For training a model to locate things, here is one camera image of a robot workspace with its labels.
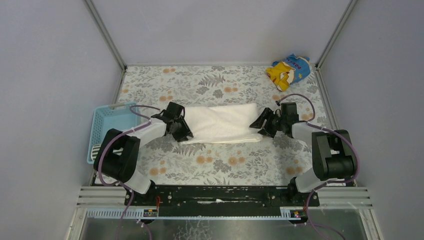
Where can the floral patterned table mat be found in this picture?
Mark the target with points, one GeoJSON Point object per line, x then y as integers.
{"type": "Point", "coordinates": [272, 161]}

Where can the blue yellow cartoon towel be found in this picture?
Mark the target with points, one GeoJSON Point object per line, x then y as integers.
{"type": "Point", "coordinates": [292, 69]}

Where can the white fluffy towel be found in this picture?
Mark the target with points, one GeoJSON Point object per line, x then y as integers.
{"type": "Point", "coordinates": [224, 124]}

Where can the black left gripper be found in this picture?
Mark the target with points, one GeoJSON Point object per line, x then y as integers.
{"type": "Point", "coordinates": [180, 125]}

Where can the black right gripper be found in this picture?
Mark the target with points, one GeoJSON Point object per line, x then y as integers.
{"type": "Point", "coordinates": [269, 122]}

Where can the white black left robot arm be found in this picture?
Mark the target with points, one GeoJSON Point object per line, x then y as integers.
{"type": "Point", "coordinates": [117, 157]}

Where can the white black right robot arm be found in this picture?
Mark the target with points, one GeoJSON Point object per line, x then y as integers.
{"type": "Point", "coordinates": [332, 155]}

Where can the green white striped towel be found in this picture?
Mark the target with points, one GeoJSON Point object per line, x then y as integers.
{"type": "Point", "coordinates": [95, 151]}

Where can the white slotted cable duct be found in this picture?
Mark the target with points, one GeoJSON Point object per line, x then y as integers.
{"type": "Point", "coordinates": [166, 213]}

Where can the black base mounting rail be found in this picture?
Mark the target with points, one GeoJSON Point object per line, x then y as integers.
{"type": "Point", "coordinates": [221, 197]}

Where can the light blue plastic basket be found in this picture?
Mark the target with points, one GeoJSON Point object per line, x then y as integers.
{"type": "Point", "coordinates": [114, 116]}

